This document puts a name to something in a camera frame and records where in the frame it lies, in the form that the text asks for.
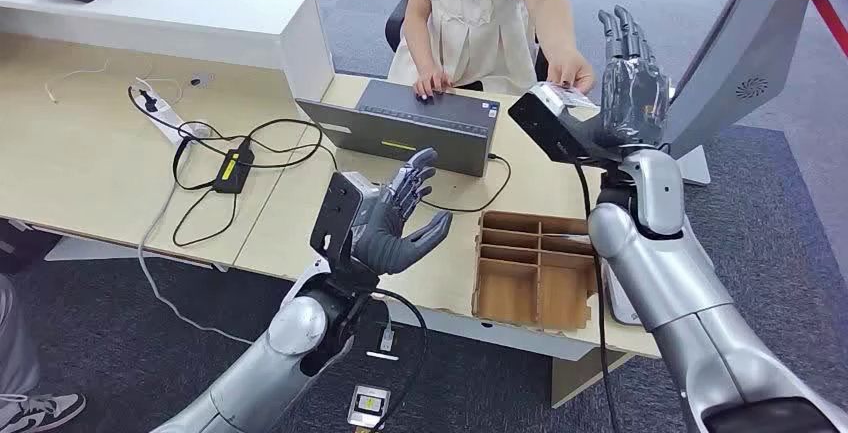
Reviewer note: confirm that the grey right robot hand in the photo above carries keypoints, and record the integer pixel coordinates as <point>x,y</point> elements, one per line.
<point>636,99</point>

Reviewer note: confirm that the person's right hand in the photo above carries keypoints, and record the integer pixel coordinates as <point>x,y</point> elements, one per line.
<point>432,84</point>

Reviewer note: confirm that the person's left hand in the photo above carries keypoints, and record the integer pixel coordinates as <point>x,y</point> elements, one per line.
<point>571,72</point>

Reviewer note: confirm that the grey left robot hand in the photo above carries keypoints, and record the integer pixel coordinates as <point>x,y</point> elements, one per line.
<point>391,244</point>

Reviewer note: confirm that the person's right forearm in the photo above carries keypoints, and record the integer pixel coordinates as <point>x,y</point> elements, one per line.
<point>420,32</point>

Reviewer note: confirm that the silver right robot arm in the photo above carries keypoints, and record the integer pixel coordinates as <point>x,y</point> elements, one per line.
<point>676,297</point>

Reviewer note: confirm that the person's left forearm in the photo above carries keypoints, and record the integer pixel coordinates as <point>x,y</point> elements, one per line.
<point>550,12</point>

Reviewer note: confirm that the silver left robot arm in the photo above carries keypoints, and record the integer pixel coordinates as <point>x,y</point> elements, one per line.
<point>265,377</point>

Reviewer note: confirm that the person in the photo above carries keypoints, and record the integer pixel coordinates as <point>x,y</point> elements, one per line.
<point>474,19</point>

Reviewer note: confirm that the person's leg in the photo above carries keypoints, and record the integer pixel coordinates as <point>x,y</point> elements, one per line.
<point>14,344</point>

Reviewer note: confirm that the clear plastic film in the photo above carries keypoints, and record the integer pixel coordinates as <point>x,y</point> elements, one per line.
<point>639,102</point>

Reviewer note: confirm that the dark grey laptop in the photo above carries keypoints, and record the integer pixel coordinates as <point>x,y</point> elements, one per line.
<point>411,132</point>

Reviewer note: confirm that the white usb connector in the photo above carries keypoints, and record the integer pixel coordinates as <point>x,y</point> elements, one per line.
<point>387,339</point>

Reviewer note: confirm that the wooden compartment organizer box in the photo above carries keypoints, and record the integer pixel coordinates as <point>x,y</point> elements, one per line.
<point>510,291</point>

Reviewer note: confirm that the small silver yellow device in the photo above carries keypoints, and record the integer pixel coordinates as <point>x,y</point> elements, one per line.
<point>369,407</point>

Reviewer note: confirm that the black power adapter yellow label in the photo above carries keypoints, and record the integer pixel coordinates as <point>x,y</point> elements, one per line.
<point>232,170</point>

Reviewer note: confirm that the red barrier belt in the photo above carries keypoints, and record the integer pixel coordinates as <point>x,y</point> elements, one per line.
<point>831,19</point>

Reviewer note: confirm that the beige desk side panel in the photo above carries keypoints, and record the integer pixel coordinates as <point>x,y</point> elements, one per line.
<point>576,377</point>

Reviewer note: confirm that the small grey desk object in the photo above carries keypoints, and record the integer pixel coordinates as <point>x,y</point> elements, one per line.
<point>201,79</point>

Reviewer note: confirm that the white power strip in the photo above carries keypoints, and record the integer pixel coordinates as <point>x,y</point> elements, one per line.
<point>166,115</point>

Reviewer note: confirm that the white counter shelf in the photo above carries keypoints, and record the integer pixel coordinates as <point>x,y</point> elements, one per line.
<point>166,12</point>

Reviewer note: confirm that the grey white sneaker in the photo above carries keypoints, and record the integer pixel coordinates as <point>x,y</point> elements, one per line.
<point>40,413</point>

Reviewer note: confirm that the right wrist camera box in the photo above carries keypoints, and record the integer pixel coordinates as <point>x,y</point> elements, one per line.
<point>550,128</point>

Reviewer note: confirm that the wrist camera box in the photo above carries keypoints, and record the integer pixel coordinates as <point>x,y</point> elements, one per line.
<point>550,128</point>
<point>338,214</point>

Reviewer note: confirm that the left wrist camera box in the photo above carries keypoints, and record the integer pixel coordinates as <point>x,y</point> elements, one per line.
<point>338,214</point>

